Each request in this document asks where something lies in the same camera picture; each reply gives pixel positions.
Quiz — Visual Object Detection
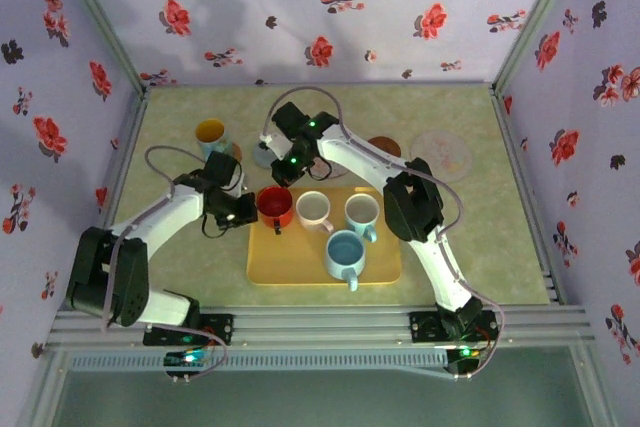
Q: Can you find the white-lined teal mug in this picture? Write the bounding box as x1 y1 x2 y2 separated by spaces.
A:
343 192 380 244

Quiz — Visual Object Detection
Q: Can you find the red cup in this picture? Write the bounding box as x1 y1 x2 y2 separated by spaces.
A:
255 185 297 237

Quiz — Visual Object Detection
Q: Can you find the yellow plastic tray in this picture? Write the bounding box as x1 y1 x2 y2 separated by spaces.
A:
246 186 404 287

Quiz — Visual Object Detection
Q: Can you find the grey right arm cable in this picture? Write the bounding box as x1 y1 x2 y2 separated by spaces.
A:
262 85 506 379

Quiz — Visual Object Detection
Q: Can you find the white mug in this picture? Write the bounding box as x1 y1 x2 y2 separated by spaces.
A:
294 190 335 235

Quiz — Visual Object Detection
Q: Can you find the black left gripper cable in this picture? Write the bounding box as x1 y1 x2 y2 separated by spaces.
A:
200 210 237 241

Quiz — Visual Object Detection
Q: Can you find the dark brown coaster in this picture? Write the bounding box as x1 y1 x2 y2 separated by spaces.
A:
366 135 403 159

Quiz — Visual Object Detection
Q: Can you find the round pale pink mat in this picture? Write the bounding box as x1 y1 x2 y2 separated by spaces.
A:
409 129 474 184

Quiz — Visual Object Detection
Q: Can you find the aluminium corner post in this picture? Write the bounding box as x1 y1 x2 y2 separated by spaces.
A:
491 0 586 94
49 0 152 96

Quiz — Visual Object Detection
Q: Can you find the grey-blue woven coaster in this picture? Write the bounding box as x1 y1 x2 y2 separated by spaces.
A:
251 139 282 170

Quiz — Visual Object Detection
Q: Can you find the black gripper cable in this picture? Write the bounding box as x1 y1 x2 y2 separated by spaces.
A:
305 155 336 182
200 210 237 241

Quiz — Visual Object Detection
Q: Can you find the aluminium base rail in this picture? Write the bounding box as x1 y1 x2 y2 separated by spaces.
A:
47 305 597 349

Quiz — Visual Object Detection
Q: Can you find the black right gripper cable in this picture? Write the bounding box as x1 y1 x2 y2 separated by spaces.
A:
305 155 336 182

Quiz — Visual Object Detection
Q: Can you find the small control board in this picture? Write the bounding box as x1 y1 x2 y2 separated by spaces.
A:
163 346 214 382
446 344 489 381

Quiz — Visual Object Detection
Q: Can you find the plain light blue mug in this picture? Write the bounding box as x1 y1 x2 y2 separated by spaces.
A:
324 229 368 293

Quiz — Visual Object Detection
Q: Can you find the grey slotted cable duct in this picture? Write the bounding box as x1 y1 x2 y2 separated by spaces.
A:
67 349 450 374

